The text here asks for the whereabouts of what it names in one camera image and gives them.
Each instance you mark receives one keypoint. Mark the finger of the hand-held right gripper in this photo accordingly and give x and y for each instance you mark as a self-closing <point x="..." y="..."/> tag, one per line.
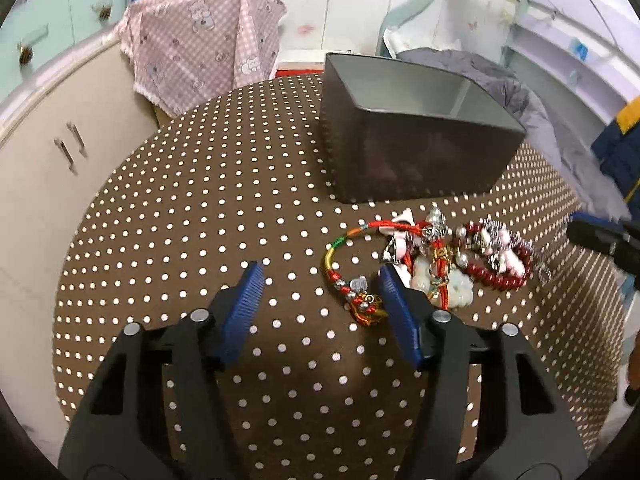
<point x="600" y="237"/>

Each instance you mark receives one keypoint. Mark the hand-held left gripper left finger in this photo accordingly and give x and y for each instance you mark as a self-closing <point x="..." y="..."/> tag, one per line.
<point x="244" y="302"/>

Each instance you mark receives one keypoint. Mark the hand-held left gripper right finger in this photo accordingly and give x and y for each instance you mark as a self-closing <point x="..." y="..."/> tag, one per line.
<point x="400" y="317"/>

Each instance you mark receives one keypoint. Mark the black square storage box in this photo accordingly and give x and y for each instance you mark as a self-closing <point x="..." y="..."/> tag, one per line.
<point x="415" y="155"/>

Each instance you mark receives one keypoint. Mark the blue and yellow jacket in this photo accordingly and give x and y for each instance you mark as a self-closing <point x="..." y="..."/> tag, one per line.
<point x="622" y="150"/>

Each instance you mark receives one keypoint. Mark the brown polka dot tablecloth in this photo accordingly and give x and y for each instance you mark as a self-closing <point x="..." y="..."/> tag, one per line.
<point x="200" y="200"/>

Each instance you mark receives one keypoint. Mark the grey padded jacket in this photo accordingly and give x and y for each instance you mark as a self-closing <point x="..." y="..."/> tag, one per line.
<point x="500" y="80"/>

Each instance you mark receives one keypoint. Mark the cream cabinet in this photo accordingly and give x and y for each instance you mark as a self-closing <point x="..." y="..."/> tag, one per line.
<point x="45" y="220"/>

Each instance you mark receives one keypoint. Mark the pink checked bear cloth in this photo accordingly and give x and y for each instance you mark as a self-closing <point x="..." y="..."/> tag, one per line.
<point x="200" y="45"/>

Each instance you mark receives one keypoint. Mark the white and teal headboard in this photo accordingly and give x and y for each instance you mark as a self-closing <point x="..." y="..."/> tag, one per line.
<point x="415" y="0"/>

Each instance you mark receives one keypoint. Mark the round brass drawer knob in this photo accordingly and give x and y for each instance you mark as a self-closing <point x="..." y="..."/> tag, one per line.
<point x="104" y="12"/>
<point x="24" y="53"/>

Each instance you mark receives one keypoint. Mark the teal drawer unit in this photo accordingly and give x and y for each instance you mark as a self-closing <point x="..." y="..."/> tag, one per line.
<point x="55" y="15"/>

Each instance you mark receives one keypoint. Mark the lilac wall shelf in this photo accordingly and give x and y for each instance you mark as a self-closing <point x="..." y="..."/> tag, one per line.
<point x="575" y="25"/>

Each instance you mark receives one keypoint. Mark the pale butterfly wall sticker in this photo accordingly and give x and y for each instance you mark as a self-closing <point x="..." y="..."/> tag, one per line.
<point x="305" y="29"/>

